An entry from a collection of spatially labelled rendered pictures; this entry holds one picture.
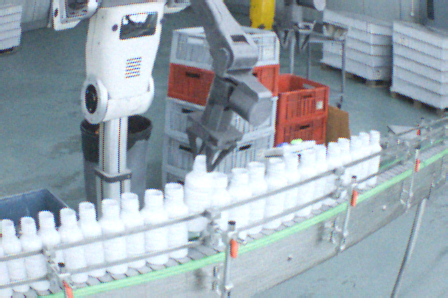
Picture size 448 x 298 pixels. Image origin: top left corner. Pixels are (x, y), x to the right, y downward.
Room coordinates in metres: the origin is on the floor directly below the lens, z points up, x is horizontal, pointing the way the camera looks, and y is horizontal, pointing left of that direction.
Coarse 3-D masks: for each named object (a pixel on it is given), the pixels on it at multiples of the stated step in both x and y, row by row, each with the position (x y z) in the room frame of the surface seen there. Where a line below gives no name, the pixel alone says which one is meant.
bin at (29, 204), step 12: (36, 192) 1.64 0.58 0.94; (48, 192) 1.66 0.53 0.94; (0, 204) 1.52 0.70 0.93; (12, 204) 1.56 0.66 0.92; (24, 204) 1.60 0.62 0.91; (36, 204) 1.64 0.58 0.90; (48, 204) 1.67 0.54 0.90; (60, 204) 1.60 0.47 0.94; (0, 216) 1.52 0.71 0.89; (12, 216) 1.56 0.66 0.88; (24, 216) 1.60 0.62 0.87; (36, 216) 1.64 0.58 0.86; (60, 216) 1.61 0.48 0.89; (0, 228) 1.32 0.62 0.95; (36, 228) 1.63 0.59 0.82
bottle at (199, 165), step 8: (200, 160) 1.33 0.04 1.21; (200, 168) 1.30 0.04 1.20; (192, 176) 1.31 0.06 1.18; (200, 176) 1.30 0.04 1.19; (208, 176) 1.31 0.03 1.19; (192, 184) 1.30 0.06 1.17; (200, 184) 1.29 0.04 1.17; (208, 184) 1.30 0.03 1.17; (184, 192) 1.31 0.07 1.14; (192, 192) 1.30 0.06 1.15; (200, 192) 1.29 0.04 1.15; (208, 192) 1.30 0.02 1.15; (184, 200) 1.31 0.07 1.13; (192, 200) 1.30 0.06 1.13; (200, 200) 1.30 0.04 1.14; (208, 200) 1.31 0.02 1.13; (192, 208) 1.30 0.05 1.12; (200, 208) 1.30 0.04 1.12; (192, 224) 1.30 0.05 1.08; (200, 224) 1.31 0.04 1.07
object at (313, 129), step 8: (304, 120) 4.50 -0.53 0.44; (312, 120) 4.59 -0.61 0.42; (320, 120) 4.68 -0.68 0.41; (280, 128) 4.31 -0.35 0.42; (288, 128) 4.39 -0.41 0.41; (296, 128) 4.46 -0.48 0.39; (304, 128) 4.87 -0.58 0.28; (312, 128) 4.60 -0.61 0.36; (320, 128) 4.68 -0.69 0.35; (280, 136) 4.32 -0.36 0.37; (288, 136) 4.39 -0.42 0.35; (296, 136) 4.46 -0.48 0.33; (304, 136) 4.54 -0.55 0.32; (312, 136) 4.60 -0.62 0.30; (320, 136) 4.69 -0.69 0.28; (288, 144) 4.40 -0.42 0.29
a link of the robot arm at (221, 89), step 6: (216, 78) 1.26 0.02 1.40; (222, 78) 1.26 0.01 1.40; (228, 78) 1.26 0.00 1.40; (216, 84) 1.26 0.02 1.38; (222, 84) 1.25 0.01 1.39; (228, 84) 1.25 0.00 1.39; (234, 84) 1.24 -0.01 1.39; (210, 90) 1.28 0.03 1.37; (216, 90) 1.26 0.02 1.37; (222, 90) 1.25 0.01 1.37; (228, 90) 1.25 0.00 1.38; (234, 90) 1.24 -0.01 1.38; (210, 96) 1.27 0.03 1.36; (216, 96) 1.26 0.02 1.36; (222, 96) 1.26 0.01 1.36; (228, 96) 1.26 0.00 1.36; (216, 102) 1.26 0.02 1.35; (222, 102) 1.26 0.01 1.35
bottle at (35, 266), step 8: (24, 224) 0.98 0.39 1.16; (32, 224) 0.99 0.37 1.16; (24, 232) 0.98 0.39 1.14; (32, 232) 0.98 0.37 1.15; (24, 240) 0.97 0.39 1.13; (32, 240) 0.98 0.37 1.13; (40, 240) 1.00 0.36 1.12; (24, 248) 0.97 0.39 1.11; (32, 248) 0.97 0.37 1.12; (32, 256) 0.97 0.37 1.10; (40, 256) 0.98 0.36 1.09; (32, 264) 0.96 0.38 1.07; (40, 264) 0.98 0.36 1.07; (32, 272) 0.96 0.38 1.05; (40, 272) 0.97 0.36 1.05; (40, 288) 0.97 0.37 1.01; (48, 288) 0.99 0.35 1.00
